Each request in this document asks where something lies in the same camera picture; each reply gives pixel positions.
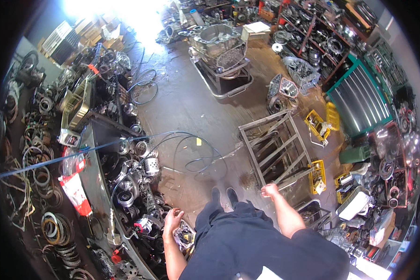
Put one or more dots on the heap of cartons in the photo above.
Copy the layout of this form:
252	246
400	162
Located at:
84	35

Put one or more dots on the workbench heaped with gear parts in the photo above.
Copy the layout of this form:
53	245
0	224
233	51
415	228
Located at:
133	182

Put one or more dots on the white plastic container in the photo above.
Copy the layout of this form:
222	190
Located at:
355	206

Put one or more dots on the green rack of tools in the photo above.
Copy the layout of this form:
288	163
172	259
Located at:
386	63

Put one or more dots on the yellow plastic crate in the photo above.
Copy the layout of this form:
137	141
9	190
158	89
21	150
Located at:
316	126
332	115
316	176
343	189

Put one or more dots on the heap of boxes and parts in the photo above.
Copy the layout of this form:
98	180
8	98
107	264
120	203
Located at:
371	238

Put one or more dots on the green metal box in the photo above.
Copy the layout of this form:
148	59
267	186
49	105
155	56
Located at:
355	154

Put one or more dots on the dark gearbox casing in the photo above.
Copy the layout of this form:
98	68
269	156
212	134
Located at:
281	94

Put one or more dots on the person's left hand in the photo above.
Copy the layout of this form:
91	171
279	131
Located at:
171	222

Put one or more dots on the large aluminium transmission housing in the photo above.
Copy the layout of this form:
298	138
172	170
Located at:
218	43

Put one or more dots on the red and white plastic bag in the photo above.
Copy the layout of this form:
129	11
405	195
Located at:
75	190

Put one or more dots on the cardboard box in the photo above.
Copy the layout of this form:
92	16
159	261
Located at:
255	32

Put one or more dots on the red rack of clutch parts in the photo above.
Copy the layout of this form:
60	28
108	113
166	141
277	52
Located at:
395	157

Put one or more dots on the green tool cabinet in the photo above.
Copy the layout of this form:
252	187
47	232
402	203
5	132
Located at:
358	98

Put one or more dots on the red shelf of metal parts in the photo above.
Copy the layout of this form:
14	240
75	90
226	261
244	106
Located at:
311	35

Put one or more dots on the grey metal frame stand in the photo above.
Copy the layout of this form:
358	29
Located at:
276	150

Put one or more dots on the wall of gaskets and rings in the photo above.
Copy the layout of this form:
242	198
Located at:
28	157

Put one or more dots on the person's legs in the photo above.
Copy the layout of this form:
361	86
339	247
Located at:
231	217

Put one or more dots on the person's right fingers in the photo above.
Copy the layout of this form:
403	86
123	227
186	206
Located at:
264	191

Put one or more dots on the person's body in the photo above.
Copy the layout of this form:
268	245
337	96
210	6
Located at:
266	252

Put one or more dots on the steel tray with frame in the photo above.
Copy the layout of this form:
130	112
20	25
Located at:
313	215

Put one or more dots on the person's left fingers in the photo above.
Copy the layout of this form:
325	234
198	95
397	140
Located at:
178	211

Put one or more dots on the person's right hand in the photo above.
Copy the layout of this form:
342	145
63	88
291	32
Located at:
269	190

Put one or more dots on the metal stand with drip tray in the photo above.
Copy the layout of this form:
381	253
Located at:
227	82

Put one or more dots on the steel oil pan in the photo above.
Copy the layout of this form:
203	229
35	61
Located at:
77	105

